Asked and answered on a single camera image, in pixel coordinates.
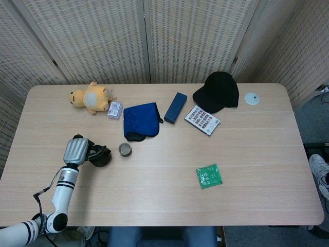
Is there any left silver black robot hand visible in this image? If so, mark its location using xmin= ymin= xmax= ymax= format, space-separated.
xmin=63 ymin=134 xmax=106 ymax=169

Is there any black teapot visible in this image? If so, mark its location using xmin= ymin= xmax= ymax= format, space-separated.
xmin=87 ymin=144 xmax=113 ymax=168

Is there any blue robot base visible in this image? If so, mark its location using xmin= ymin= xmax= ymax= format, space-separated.
xmin=106 ymin=226 xmax=218 ymax=247

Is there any dark green tea cup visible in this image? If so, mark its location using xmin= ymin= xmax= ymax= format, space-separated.
xmin=118 ymin=143 xmax=133 ymax=157

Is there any yellow plush toy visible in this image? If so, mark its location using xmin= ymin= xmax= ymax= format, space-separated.
xmin=68 ymin=81 xmax=118 ymax=116

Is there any small clear purple box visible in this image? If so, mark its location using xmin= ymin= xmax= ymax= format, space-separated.
xmin=107 ymin=101 xmax=124 ymax=121

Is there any black fabric eye mask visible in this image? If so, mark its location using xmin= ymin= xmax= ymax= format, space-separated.
xmin=125 ymin=132 xmax=147 ymax=142

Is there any blue cloth pouch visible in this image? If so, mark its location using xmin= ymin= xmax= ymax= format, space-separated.
xmin=123 ymin=102 xmax=165 ymax=139

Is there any dark blue rectangular box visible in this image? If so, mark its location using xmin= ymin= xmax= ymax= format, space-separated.
xmin=163 ymin=92 xmax=188 ymax=125

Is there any woven folding screen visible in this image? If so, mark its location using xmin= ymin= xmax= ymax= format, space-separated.
xmin=0 ymin=0 xmax=329 ymax=178

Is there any printed flat card box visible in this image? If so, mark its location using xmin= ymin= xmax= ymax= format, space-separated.
xmin=184 ymin=104 xmax=221 ymax=137

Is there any green tea packet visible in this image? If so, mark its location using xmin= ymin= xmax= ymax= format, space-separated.
xmin=196 ymin=163 xmax=224 ymax=190

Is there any black baseball cap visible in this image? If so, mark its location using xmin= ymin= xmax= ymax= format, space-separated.
xmin=192 ymin=71 xmax=240 ymax=114

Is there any white round disc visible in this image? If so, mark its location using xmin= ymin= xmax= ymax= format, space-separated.
xmin=244 ymin=92 xmax=260 ymax=105

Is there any white sneaker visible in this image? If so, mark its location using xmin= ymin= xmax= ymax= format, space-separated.
xmin=308 ymin=153 xmax=329 ymax=201

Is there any thin robot arm cable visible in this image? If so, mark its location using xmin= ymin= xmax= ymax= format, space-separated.
xmin=32 ymin=168 xmax=65 ymax=235

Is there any white plug with cable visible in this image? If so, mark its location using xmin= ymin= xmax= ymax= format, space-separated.
xmin=315 ymin=84 xmax=329 ymax=103

